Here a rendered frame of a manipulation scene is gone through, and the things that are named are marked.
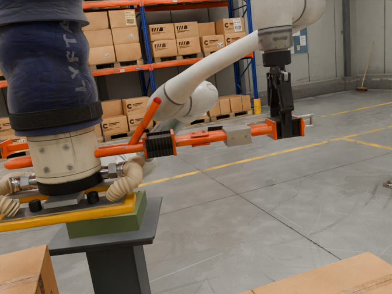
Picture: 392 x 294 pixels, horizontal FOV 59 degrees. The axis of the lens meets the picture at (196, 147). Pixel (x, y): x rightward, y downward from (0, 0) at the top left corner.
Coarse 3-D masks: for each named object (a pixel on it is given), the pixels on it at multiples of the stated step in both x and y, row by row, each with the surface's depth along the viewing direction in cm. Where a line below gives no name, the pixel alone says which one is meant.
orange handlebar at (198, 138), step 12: (192, 132) 95; (204, 132) 95; (216, 132) 97; (252, 132) 94; (264, 132) 95; (12, 144) 116; (24, 144) 116; (120, 144) 96; (180, 144) 93; (192, 144) 94; (204, 144) 93; (24, 156) 94; (96, 156) 91; (12, 168) 90
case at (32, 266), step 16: (0, 256) 111; (16, 256) 110; (32, 256) 109; (48, 256) 114; (0, 272) 101; (16, 272) 100; (32, 272) 99; (48, 272) 110; (0, 288) 93; (16, 288) 92; (32, 288) 92; (48, 288) 106
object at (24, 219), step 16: (96, 192) 86; (32, 208) 84; (48, 208) 86; (64, 208) 85; (80, 208) 84; (96, 208) 84; (112, 208) 83; (128, 208) 83; (0, 224) 81; (16, 224) 81; (32, 224) 82; (48, 224) 82
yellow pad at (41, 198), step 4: (92, 188) 101; (96, 188) 101; (100, 188) 101; (104, 188) 101; (36, 196) 100; (40, 196) 100; (44, 196) 100; (48, 196) 100; (20, 200) 99; (24, 200) 99; (28, 200) 99; (40, 200) 100
